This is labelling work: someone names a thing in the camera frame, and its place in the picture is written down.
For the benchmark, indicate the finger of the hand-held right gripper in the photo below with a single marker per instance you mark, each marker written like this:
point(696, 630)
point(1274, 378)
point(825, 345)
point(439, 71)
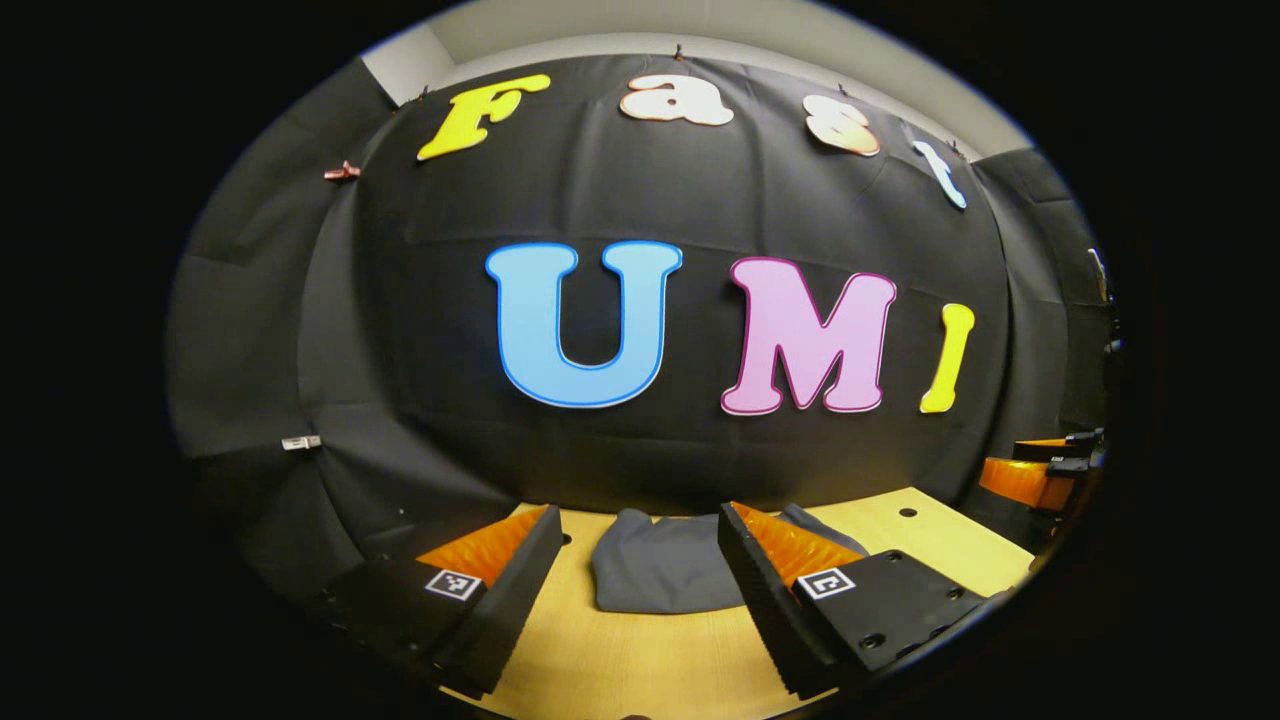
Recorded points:
point(1020, 482)
point(1060, 446)

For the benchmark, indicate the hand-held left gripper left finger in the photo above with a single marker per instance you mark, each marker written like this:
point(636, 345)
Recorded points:
point(525, 575)

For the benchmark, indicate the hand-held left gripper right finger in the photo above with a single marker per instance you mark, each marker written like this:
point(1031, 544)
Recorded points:
point(755, 590)

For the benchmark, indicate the dark grey polo shirt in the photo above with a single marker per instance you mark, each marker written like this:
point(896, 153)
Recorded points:
point(665, 565)

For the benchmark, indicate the silver metal clip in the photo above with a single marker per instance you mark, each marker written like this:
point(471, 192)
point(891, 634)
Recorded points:
point(301, 442)

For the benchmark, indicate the black backdrop cloth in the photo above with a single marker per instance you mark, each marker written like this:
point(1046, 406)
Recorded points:
point(640, 190)

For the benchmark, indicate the copper red clip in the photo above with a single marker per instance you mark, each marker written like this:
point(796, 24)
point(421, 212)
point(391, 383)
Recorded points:
point(342, 171)

